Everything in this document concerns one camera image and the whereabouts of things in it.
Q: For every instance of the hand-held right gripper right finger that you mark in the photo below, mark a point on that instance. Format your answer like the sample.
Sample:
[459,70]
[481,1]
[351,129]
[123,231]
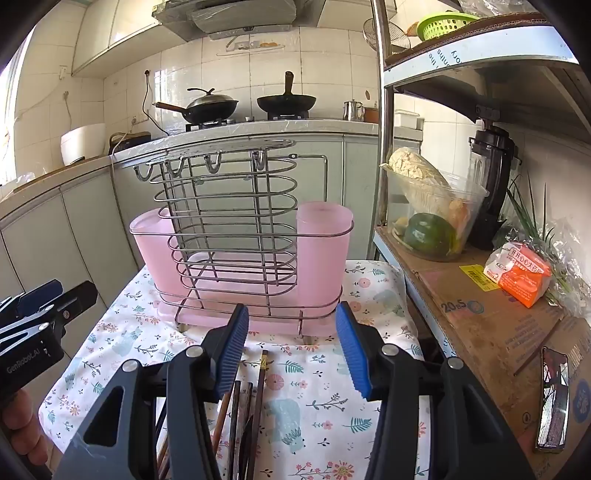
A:
[353,350]

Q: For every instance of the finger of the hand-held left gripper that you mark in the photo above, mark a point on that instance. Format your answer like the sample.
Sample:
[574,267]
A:
[78,297]
[41,297]

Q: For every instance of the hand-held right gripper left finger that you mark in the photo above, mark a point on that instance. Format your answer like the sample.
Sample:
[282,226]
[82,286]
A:
[233,350]

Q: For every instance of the dark chopstick with gold tip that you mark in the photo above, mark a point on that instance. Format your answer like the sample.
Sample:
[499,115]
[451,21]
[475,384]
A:
[261,392]

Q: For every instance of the dark wooden chopstick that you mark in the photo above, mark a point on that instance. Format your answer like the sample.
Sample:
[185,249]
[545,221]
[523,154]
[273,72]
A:
[233,424]
[246,401]

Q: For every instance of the brown wooden chopstick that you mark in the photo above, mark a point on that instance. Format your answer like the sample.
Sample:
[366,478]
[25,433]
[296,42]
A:
[220,417]
[162,457]

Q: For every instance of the person's left hand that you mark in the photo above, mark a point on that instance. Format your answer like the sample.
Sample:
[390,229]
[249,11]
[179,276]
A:
[18,417]

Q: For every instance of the floral printed cloth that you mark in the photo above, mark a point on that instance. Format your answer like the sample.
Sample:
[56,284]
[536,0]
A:
[300,369]

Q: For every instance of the kitchen counter cabinet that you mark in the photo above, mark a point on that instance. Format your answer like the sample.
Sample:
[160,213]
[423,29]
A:
[83,221]

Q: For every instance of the cardboard sheet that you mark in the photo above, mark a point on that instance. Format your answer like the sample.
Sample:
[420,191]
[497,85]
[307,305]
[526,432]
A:
[485,323]

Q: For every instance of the green bell pepper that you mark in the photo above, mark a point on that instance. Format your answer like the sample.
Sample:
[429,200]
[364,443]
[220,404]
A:
[429,233]

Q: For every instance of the white rice cooker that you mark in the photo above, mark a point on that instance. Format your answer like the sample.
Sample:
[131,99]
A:
[85,143]

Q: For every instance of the dark small appliance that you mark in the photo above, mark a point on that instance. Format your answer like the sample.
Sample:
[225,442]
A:
[131,141]

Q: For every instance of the carrot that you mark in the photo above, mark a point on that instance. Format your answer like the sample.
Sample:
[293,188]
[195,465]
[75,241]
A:
[457,214]

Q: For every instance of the clear plastic bowl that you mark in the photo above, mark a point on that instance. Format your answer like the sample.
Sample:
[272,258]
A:
[466,221]

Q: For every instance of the orange food packet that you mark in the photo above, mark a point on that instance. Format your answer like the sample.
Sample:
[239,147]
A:
[521,277]

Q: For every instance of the napa cabbage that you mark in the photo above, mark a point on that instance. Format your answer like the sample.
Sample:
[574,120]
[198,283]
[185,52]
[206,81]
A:
[415,170]

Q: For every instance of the smartphone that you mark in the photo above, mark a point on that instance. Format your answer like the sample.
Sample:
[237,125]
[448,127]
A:
[553,401]

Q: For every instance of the metal shelf rack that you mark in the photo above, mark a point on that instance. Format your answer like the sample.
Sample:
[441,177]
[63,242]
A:
[383,138]

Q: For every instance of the black blender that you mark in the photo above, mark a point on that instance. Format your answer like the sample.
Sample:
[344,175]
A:
[494,184]

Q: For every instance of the green onions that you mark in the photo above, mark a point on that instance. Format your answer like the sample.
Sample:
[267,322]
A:
[526,217]

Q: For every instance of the black wok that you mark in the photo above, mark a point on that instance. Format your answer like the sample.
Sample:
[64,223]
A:
[210,113]

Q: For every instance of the gas stove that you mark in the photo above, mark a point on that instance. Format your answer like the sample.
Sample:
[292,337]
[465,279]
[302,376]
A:
[244,121]

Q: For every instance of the clear plastic bag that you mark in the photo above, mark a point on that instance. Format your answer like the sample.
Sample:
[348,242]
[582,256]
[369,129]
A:
[570,272]

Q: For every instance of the brown pot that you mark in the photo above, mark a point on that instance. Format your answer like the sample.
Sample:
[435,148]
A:
[372,115]

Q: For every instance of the white lidded container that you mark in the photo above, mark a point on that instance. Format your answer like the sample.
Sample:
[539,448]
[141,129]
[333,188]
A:
[406,119]

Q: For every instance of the steel kettle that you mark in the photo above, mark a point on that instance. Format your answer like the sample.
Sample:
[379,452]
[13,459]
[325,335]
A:
[353,111]

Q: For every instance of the steel wok lid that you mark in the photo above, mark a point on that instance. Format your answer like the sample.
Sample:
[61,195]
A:
[212,99]

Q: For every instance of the black frying pan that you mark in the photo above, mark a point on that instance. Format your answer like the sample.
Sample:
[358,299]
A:
[286,102]

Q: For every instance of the range hood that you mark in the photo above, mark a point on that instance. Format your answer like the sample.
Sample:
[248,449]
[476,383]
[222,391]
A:
[240,16]

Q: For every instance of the white shelf board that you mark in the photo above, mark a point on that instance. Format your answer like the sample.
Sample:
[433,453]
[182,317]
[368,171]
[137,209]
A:
[485,46]

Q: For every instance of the green plastic basket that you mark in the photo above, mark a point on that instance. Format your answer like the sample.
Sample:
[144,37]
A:
[445,27]

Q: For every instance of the wall cabinet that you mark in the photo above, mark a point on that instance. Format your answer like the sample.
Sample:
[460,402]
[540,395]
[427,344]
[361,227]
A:
[120,32]

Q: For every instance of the wall sticker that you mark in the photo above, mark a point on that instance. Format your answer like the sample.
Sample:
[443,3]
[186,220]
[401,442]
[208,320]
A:
[251,46]

